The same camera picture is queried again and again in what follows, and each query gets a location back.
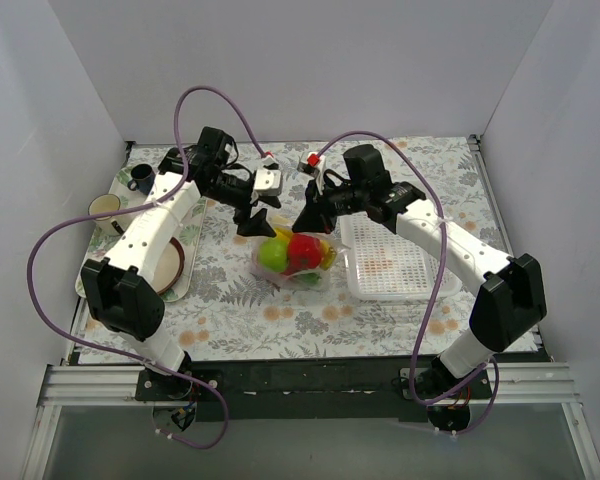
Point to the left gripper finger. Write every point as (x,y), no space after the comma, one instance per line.
(253,225)
(269,200)

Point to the red fake bell pepper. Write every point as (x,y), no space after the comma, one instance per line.
(304,253)

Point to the yellow fake banana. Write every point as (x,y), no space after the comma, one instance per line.
(283,234)

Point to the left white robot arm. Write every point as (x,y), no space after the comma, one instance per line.
(119,288)

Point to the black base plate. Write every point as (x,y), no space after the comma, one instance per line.
(332,388)

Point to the amber fake food piece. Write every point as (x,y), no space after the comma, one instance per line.
(328,258)

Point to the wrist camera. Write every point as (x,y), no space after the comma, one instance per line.
(268,181)
(314,165)

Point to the dark blue mug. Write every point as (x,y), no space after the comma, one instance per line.
(141,179)

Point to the cream mug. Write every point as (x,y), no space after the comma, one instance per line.
(107,210)

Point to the green fake apple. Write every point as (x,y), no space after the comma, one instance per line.
(272,255)

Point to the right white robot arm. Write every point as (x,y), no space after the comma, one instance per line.
(508,291)

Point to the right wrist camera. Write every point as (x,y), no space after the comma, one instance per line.
(314,165)

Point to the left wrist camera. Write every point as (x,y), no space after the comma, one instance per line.
(268,181)

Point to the red rimmed cream plate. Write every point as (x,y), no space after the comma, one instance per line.
(170,267)

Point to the aluminium frame rail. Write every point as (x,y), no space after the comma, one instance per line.
(90,386)

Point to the clear zip top bag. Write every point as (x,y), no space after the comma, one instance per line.
(308,280)

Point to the leaf pattern white tray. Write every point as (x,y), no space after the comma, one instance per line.
(187,234)

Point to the white plastic basket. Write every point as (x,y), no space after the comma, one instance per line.
(382,266)

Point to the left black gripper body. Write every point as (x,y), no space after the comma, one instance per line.
(253,206)

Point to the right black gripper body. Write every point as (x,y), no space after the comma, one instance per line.
(315,204)

